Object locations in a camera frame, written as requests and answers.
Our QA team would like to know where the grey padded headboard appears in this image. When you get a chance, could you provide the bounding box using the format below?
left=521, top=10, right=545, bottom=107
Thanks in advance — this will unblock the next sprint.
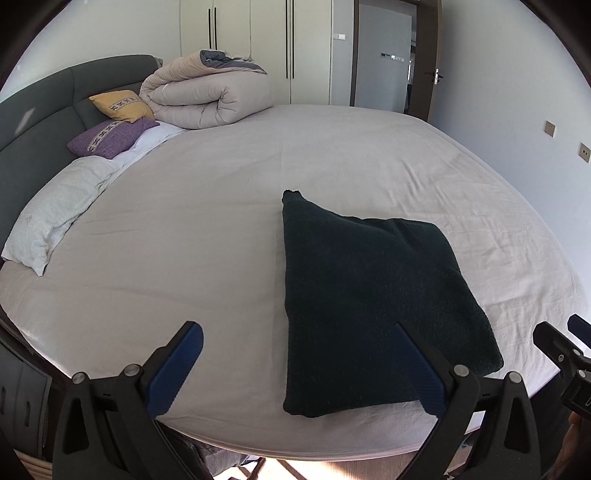
left=0, top=54, right=160, bottom=259

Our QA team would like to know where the dark green towel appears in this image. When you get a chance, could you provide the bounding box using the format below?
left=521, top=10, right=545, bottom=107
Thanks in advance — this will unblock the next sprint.
left=281, top=188, right=505, bottom=418

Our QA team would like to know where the person's right forearm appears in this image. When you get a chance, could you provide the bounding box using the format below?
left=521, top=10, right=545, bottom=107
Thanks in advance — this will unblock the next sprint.
left=560, top=411, right=591, bottom=480

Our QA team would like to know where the folded beige duvet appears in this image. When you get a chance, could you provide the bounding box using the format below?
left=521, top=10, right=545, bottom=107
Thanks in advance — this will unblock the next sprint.
left=139, top=49, right=274, bottom=131

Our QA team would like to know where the cream wardrobe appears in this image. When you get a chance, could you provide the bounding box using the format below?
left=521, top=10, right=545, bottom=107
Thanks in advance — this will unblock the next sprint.
left=180, top=0, right=333, bottom=106

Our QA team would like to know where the yellow patterned pillow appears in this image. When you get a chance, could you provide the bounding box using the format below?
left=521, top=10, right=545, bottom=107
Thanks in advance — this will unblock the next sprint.
left=89, top=90, right=155, bottom=123

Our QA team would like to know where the white pillow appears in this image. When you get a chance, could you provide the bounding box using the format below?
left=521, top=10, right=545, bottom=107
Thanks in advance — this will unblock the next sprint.
left=1, top=156, right=126, bottom=277
left=111, top=121, right=190, bottom=168

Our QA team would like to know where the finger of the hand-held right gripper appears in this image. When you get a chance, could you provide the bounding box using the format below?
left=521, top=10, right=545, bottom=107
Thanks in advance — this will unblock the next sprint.
left=532, top=322, right=588, bottom=372
left=568, top=314, right=591, bottom=346

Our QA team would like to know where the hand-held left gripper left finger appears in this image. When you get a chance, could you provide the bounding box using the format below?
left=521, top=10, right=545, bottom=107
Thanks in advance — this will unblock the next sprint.
left=53, top=320, right=204, bottom=480

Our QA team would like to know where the bed with white sheet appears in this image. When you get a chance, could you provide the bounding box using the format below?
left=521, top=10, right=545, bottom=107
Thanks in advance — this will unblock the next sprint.
left=0, top=104, right=589, bottom=462

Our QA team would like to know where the purple patterned pillow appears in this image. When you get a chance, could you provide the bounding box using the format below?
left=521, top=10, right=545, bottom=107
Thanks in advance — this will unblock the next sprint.
left=67, top=117, right=160, bottom=160

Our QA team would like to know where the grey nightstand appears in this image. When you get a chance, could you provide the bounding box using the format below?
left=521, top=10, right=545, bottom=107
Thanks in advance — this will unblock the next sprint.
left=0, top=323, right=54, bottom=462

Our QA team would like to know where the grey cloth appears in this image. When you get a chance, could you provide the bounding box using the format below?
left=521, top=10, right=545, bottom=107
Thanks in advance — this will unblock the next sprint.
left=173, top=431, right=262, bottom=480

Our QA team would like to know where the brown door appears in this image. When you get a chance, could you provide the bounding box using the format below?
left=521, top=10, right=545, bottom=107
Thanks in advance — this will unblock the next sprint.
left=414, top=0, right=445, bottom=123

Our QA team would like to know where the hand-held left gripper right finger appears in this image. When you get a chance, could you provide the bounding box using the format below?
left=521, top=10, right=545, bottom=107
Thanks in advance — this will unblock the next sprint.
left=394, top=322, right=541, bottom=480

